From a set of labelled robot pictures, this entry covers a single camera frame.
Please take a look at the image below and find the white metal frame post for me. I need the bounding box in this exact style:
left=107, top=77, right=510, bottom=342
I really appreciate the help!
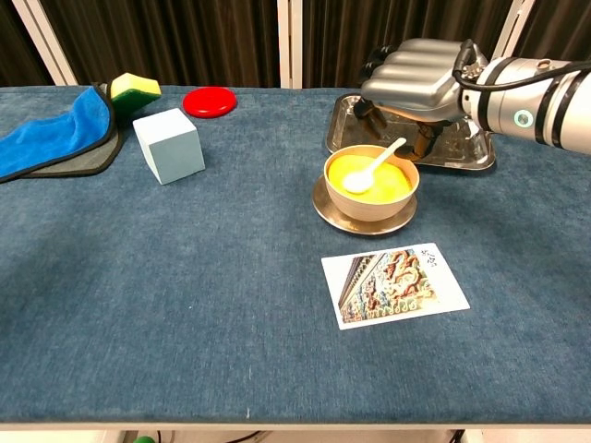
left=488, top=0, right=537, bottom=64
left=11, top=0, right=78, bottom=88
left=275, top=0, right=305, bottom=90

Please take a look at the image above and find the yellow green sponge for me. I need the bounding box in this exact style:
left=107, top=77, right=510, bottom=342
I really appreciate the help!
left=109, top=72, right=163, bottom=122

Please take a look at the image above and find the beige round bowl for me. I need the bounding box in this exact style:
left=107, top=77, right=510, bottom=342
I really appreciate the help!
left=322, top=144, right=421, bottom=222

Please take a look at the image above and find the table with blue fabric cover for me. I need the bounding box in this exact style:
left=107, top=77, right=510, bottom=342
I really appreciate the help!
left=0, top=85, right=591, bottom=433

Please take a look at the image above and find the round steel saucer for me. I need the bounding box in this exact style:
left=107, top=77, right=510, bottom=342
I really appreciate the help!
left=311, top=174, right=418, bottom=236

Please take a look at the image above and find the light blue foam cube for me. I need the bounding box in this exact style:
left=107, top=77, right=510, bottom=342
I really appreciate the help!
left=132, top=107, right=206, bottom=186

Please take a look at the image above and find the white plastic spoon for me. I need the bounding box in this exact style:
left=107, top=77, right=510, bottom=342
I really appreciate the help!
left=343, top=137, right=408, bottom=194

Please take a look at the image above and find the blue microfibre cloth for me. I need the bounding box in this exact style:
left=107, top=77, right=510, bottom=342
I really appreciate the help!
left=0, top=85, right=115, bottom=181

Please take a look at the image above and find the red round disc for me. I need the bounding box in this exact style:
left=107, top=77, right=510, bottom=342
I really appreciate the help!
left=182, top=86, right=238, bottom=118

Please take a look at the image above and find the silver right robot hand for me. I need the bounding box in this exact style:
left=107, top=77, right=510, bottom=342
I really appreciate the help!
left=353, top=38, right=487, bottom=163

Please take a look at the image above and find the stainless steel tray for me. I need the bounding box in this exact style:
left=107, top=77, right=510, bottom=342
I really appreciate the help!
left=325, top=94, right=497, bottom=172

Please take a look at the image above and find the dragon picture postcard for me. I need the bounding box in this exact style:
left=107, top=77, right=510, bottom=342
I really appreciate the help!
left=320, top=242, right=471, bottom=331

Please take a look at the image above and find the grey black-edged cloth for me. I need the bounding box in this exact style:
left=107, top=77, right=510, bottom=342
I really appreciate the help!
left=20, top=81, right=125, bottom=179

